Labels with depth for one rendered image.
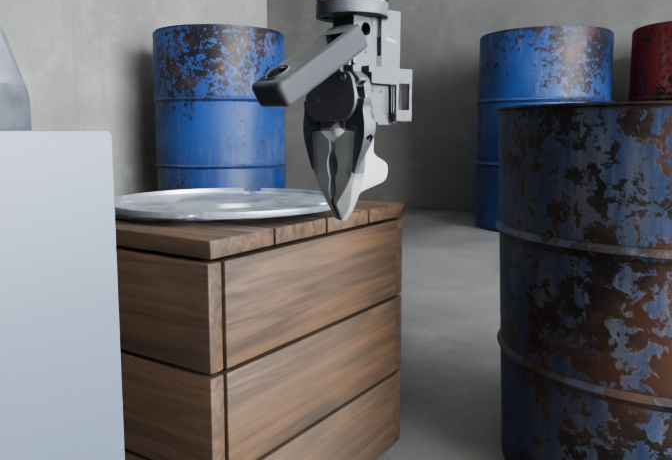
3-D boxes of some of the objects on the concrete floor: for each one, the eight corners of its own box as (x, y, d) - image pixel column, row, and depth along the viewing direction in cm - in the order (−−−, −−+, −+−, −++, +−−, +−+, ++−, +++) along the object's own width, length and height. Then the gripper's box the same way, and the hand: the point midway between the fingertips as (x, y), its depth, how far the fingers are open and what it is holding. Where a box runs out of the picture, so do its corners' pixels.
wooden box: (401, 439, 94) (404, 202, 90) (217, 593, 63) (209, 241, 59) (204, 380, 116) (199, 188, 112) (-5, 473, 85) (-22, 211, 81)
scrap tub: (799, 429, 98) (828, 109, 92) (884, 612, 61) (941, 95, 55) (517, 381, 117) (527, 113, 111) (450, 499, 79) (458, 104, 74)
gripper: (421, 5, 64) (417, 218, 66) (357, 17, 70) (356, 210, 73) (357, -8, 58) (356, 226, 60) (295, 6, 65) (296, 217, 67)
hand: (335, 208), depth 65 cm, fingers closed
